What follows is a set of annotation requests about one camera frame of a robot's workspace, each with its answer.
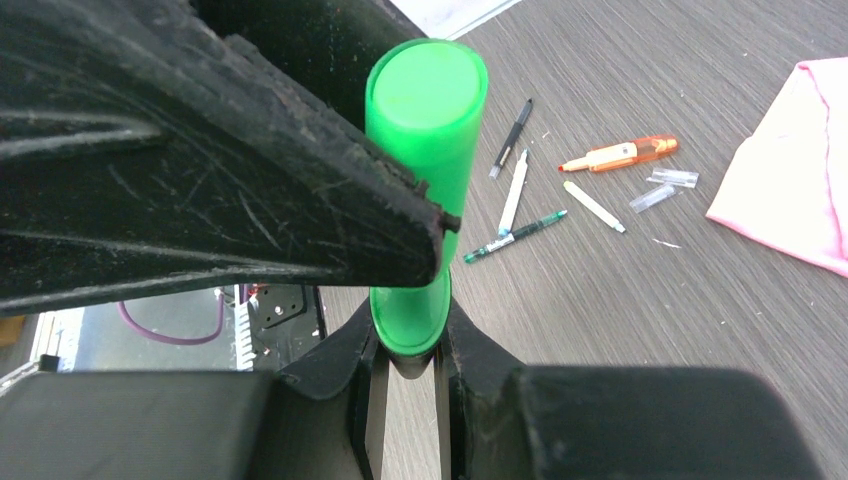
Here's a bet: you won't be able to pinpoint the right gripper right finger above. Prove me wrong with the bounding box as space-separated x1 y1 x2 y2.
434 299 527 479

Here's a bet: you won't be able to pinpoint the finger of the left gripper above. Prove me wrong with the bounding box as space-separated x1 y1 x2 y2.
192 0 424 129
1 1 461 315

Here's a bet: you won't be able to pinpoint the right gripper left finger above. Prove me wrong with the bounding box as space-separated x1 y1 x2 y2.
274 300 389 479

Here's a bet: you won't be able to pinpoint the green highlighter cap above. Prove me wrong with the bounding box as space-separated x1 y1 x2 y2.
364 38 490 289

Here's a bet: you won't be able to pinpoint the black green highlighter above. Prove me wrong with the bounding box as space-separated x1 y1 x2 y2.
369 270 452 380

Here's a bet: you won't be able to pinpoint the green gel pen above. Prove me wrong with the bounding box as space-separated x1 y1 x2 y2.
463 210 567 264

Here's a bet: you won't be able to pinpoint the black pen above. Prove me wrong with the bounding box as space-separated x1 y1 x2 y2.
489 98 534 180

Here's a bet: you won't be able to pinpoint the white marker pen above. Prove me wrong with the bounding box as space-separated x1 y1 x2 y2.
563 181 626 233

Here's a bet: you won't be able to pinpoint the clear pen cap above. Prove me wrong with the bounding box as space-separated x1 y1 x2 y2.
629 183 677 213
646 168 699 189

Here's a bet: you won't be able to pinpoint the white blue marker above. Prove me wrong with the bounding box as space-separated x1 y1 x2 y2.
497 148 529 237

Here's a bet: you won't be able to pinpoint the orange highlighter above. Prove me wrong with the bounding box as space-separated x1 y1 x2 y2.
558 134 679 173

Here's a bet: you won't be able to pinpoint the pink cloth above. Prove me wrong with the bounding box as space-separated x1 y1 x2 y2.
706 58 847 276

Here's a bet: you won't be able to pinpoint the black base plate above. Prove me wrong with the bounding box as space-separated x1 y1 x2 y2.
234 284 327 371

